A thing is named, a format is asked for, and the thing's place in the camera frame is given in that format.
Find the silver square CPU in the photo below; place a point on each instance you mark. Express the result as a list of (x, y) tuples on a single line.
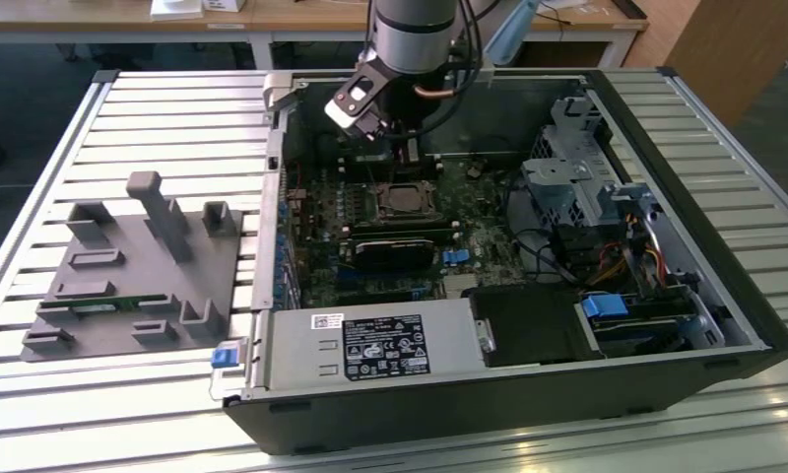
[(406, 198)]

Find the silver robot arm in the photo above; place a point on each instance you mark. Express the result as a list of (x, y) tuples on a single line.
[(411, 34)]

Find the CPU socket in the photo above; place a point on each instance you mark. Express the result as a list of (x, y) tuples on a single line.
[(380, 218)]

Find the black RAM slot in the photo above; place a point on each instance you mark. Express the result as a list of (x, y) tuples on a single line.
[(400, 236), (400, 227)]

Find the round coin battery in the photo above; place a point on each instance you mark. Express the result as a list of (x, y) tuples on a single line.
[(474, 171)]

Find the pale blue teach pendant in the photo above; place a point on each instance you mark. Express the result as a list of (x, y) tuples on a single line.
[(512, 34)]

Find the perforated metal disk bay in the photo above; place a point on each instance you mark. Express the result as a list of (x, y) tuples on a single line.
[(551, 172)]

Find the green motherboard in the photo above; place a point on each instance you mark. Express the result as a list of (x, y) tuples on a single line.
[(492, 236)]

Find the black graphics card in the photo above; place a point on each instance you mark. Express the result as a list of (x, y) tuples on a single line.
[(394, 256)]

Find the blue board connector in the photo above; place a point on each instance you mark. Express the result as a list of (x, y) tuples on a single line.
[(455, 256)]

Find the white paper sheets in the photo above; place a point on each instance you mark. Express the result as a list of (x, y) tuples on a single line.
[(584, 10)]

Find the silver finned heatsink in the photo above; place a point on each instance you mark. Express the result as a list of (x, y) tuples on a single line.
[(460, 286)]

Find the white box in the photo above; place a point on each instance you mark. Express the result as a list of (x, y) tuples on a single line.
[(177, 10), (227, 5)]

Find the black plastic shroud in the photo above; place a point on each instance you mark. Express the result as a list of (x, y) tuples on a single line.
[(532, 325)]

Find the blue plastic latch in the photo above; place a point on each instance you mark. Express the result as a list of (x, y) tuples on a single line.
[(604, 306)]

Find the silver power supply unit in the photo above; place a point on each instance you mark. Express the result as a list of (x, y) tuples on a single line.
[(301, 345)]

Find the wooden desk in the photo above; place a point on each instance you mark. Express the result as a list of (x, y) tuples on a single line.
[(105, 22)]

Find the wooden cabinet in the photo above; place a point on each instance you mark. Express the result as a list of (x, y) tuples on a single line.
[(728, 49)]

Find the grey parts rack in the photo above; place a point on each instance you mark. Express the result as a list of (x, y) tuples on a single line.
[(137, 276)]

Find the black drive carrier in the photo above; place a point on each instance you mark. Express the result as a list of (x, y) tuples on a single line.
[(638, 327)]

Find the blue case clip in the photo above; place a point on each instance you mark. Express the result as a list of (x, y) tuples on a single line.
[(224, 358)]

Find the green RAM stick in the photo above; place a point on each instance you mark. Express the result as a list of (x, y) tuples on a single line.
[(128, 301)]

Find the black open PC case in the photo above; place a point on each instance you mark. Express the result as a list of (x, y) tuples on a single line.
[(499, 419)]

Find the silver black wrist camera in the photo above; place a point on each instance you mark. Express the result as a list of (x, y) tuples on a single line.
[(355, 101)]

